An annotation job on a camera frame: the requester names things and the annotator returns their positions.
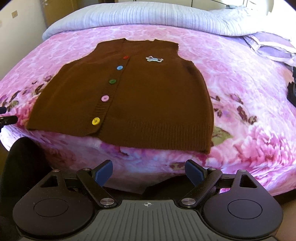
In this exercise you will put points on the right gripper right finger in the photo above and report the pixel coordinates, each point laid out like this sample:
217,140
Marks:
204,181

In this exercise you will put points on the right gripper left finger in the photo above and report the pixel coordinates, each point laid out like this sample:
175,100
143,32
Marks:
93,181

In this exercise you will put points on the brown knitted vest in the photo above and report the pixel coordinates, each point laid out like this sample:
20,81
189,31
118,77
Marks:
137,94

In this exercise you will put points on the pink rose blanket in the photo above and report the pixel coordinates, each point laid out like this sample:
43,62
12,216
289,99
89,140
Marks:
254,121

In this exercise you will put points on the wooden door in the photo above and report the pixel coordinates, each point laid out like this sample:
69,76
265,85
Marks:
55,10

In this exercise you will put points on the purple pillow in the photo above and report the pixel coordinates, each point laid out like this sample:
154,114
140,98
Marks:
272,46

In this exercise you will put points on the lavender striped quilt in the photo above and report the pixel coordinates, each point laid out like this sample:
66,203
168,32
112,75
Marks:
235,22

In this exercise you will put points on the wall socket plate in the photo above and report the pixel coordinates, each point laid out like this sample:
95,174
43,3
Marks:
14,14

